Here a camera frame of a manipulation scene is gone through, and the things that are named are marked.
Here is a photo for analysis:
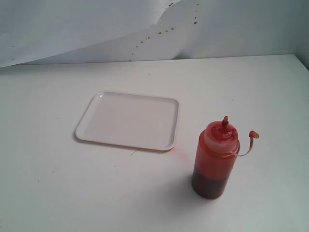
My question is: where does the red sauce squeeze bottle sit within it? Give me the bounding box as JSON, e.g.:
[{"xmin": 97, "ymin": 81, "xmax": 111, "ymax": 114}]
[{"xmin": 191, "ymin": 116, "xmax": 259, "ymax": 199}]

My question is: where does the white paper backdrop sheet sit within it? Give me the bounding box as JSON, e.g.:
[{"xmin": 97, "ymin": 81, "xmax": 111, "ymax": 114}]
[{"xmin": 0, "ymin": 0, "xmax": 309, "ymax": 67}]

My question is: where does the white rectangular plastic tray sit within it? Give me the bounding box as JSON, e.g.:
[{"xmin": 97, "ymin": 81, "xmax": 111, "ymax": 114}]
[{"xmin": 75, "ymin": 91, "xmax": 180, "ymax": 151}]

